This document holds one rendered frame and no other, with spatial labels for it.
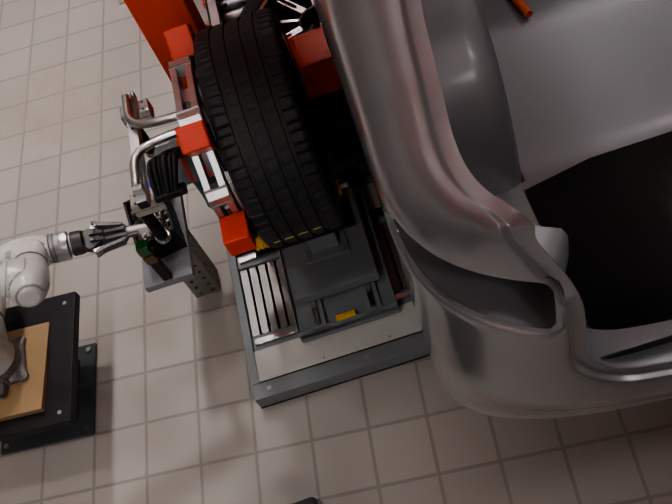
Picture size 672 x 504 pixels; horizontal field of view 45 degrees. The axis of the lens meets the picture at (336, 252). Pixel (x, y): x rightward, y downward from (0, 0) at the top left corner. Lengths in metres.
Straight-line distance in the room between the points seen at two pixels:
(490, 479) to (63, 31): 3.12
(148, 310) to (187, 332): 0.21
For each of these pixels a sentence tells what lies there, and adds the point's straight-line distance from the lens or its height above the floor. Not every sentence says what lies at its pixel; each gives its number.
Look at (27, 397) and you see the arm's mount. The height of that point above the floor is 0.32.
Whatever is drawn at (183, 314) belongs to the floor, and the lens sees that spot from 3.18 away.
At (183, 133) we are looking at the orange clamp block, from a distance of 2.06.
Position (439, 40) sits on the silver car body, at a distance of 1.88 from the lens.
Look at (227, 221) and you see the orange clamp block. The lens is 2.20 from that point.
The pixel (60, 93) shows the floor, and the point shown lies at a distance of 4.23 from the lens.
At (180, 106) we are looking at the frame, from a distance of 2.18.
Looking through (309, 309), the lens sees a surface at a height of 0.17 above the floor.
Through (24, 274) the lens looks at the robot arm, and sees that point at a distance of 2.39.
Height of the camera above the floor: 2.60
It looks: 57 degrees down
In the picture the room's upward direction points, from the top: 24 degrees counter-clockwise
